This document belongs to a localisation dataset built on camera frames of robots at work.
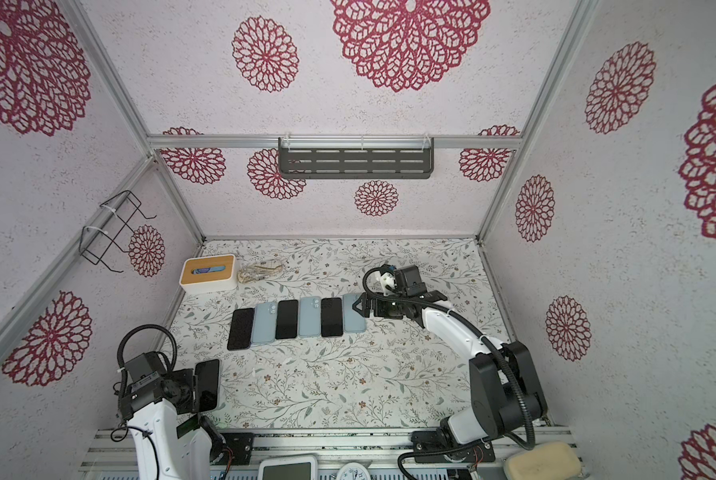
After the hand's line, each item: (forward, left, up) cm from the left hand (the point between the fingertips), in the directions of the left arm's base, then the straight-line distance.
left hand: (200, 385), depth 81 cm
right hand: (+19, -46, +10) cm, 50 cm away
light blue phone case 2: (+22, -27, -4) cm, 35 cm away
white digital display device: (-19, -27, 0) cm, 33 cm away
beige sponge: (-19, -86, 0) cm, 88 cm away
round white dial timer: (-20, -41, 0) cm, 46 cm away
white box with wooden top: (+39, +10, -1) cm, 40 cm away
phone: (+18, -5, -6) cm, 19 cm away
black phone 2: (+22, -34, -4) cm, 41 cm away
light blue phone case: (+21, -12, -5) cm, 25 cm away
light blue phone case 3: (+21, -42, -4) cm, 47 cm away
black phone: (+22, -20, -4) cm, 30 cm away
